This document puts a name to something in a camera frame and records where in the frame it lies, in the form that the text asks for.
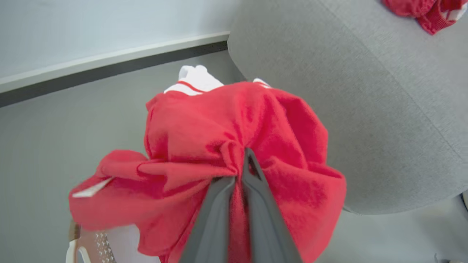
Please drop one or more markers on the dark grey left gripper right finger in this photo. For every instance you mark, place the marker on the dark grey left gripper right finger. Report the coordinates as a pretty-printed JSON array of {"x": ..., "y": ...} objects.
[{"x": 267, "y": 226}]

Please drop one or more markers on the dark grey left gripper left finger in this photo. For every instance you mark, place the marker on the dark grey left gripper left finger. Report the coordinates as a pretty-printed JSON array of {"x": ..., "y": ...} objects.
[{"x": 212, "y": 226}]

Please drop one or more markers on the red garment with white trim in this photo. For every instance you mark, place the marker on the red garment with white trim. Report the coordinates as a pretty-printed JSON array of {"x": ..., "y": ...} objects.
[{"x": 204, "y": 146}]

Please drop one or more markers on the red garment with white tag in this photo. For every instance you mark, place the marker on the red garment with white tag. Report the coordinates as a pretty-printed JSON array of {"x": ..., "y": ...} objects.
[{"x": 427, "y": 11}]

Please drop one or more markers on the grey fabric sofa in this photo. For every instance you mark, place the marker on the grey fabric sofa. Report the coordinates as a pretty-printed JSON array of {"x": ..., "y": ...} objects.
[{"x": 365, "y": 102}]

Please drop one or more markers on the white and black baseboard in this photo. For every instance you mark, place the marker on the white and black baseboard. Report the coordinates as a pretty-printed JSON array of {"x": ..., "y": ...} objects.
[{"x": 109, "y": 65}]

